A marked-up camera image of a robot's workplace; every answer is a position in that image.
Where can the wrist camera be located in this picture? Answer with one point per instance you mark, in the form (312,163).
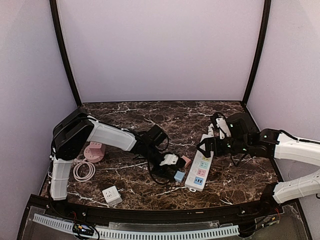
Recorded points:
(218,121)
(169,159)

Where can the right black frame post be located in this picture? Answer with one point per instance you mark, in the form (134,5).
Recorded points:
(258,51)

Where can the grey slotted cable duct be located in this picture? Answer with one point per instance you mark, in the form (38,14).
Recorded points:
(135,231)

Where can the white multicolour power strip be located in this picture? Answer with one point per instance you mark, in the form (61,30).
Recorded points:
(199,170)

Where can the pink cube socket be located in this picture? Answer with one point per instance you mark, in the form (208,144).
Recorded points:
(95,146)

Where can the white cube socket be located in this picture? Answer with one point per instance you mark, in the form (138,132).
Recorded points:
(112,196)

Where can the black front table rail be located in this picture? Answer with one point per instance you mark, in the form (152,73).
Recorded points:
(239,214)

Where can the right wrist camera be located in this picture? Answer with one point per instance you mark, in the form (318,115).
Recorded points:
(218,121)

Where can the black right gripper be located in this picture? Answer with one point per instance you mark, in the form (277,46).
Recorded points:
(215,144)

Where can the blue plug adapter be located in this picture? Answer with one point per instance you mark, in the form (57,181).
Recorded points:
(179,177)

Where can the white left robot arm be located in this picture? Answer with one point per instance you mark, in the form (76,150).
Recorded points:
(78,128)

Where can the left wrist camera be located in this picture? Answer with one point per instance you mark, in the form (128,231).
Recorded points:
(169,159)

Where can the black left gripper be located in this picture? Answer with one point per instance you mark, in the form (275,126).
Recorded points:
(166,169)

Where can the left black frame post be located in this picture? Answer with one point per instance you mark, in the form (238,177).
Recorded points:
(63,52)

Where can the pink plug adapter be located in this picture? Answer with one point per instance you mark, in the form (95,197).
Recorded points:
(187,161)

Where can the small circuit board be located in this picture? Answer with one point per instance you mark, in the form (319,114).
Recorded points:
(82,229)

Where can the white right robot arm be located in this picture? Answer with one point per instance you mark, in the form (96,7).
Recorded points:
(279,144)

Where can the black frame post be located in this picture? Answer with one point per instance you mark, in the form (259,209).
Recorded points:
(63,52)
(258,51)

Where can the pink round power socket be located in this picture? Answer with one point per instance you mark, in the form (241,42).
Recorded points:
(94,155)

